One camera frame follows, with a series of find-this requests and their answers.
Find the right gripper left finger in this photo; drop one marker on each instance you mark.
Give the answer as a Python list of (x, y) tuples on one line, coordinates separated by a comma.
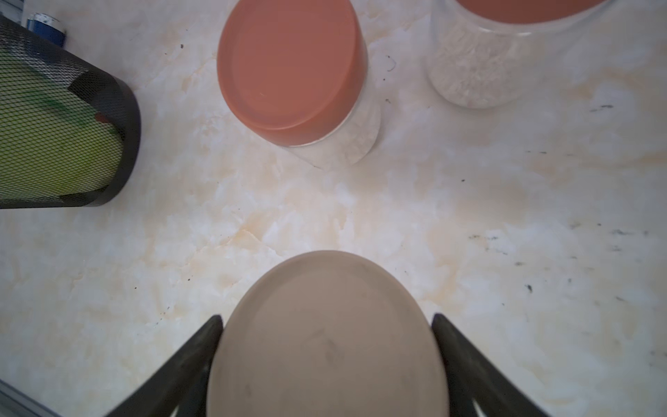
[(179, 387)]

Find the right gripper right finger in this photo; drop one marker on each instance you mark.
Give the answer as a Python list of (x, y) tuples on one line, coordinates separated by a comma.
[(475, 386)]

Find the beige jar lid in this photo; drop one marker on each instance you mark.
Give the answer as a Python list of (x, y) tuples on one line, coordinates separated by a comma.
[(327, 333)]

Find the black mesh trash bin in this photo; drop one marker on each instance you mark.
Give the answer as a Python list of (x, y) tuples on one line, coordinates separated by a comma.
[(107, 94)]

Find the yellow-green plastic bin liner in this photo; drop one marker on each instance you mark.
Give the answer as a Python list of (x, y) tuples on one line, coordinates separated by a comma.
[(52, 142)]

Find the jar with terracotta lid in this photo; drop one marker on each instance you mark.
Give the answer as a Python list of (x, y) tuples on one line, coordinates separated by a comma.
[(296, 73), (486, 53)]

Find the blue white small cylinder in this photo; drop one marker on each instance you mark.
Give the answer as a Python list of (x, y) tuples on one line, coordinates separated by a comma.
[(47, 27)]

